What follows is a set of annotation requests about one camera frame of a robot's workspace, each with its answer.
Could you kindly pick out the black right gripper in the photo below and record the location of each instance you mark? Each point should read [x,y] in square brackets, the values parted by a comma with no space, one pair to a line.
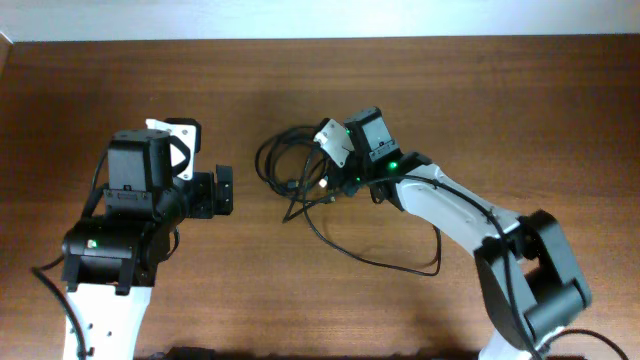
[347,176]

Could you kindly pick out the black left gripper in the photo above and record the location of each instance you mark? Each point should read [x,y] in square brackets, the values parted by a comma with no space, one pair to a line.
[223,190]

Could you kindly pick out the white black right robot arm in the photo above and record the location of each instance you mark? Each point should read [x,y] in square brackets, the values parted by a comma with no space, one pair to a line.
[531,283]

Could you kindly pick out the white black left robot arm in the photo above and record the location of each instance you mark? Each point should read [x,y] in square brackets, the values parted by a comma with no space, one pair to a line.
[112,254]

